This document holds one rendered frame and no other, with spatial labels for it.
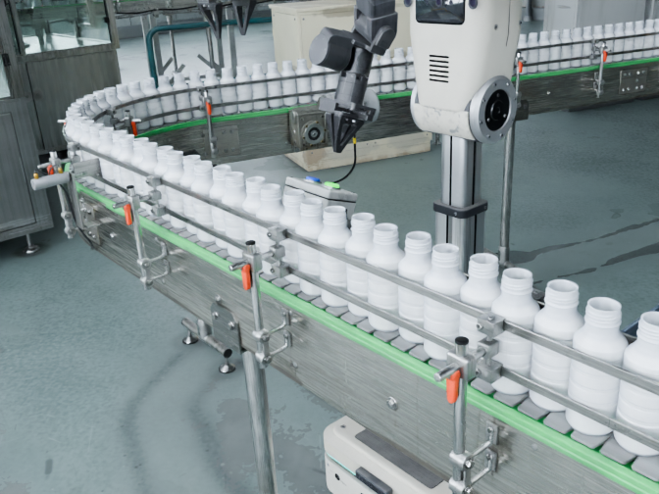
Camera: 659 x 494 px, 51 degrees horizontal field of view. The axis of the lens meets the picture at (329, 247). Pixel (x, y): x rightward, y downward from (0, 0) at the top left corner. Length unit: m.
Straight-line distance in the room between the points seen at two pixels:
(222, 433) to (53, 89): 4.22
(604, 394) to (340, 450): 1.29
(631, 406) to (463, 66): 0.97
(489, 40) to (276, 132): 1.30
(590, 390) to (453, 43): 0.97
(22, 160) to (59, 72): 2.14
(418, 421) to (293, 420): 1.54
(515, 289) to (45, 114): 5.60
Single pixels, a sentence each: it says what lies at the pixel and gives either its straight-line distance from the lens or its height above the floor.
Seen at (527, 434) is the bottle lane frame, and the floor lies 0.98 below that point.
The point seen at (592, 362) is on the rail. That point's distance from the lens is 0.85.
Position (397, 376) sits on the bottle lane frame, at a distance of 1.07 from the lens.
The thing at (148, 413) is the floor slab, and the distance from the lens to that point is 2.75.
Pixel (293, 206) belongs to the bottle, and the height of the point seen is 1.15.
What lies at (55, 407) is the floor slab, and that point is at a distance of 2.92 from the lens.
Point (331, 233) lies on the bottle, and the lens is 1.12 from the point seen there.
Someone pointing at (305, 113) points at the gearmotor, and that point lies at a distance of 2.64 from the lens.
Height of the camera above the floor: 1.55
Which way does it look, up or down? 23 degrees down
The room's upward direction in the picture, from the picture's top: 3 degrees counter-clockwise
